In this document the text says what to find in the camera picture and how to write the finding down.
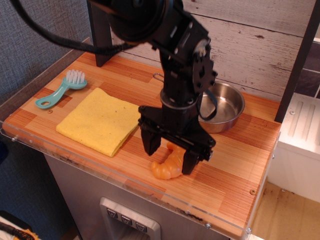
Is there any dark left shelf post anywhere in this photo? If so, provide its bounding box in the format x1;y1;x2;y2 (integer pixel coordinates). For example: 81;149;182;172
87;1;112;67

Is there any silver dispenser button panel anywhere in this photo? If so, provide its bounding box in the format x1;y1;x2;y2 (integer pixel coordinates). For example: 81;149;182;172
99;197;162;240

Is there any orange object bottom left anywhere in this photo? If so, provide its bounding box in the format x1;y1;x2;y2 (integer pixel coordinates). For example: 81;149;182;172
22;231;39;240

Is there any grey toy fridge cabinet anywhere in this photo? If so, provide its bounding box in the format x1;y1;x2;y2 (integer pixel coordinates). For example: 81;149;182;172
45;155;227;240

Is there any yellow folded cloth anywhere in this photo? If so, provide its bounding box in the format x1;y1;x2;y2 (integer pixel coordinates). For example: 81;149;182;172
56;87;140;157

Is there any clear acrylic edge guard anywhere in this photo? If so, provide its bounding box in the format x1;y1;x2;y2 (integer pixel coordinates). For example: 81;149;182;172
3;114;280;240

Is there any dark shelf post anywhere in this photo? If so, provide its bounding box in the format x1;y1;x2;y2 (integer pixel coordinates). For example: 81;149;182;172
87;1;112;67
274;0;320;123

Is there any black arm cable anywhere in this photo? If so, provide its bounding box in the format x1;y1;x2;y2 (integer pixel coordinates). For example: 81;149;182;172
9;0;218;121

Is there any teal dish brush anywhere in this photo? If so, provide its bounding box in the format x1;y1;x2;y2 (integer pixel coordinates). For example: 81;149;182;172
35;69;87;109

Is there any dark right shelf post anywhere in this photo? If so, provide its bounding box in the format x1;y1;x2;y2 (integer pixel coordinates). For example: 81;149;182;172
274;0;320;123

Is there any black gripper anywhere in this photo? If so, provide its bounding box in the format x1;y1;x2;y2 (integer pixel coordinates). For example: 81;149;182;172
138;99;216;175

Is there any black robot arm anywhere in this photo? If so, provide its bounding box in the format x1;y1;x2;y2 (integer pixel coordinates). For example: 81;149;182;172
93;0;217;175

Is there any silver metal pot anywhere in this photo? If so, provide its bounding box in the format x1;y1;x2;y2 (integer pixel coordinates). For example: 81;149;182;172
160;81;245;134

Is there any orange plastic croissant toy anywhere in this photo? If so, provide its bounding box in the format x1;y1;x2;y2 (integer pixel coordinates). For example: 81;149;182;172
151;142;186;180

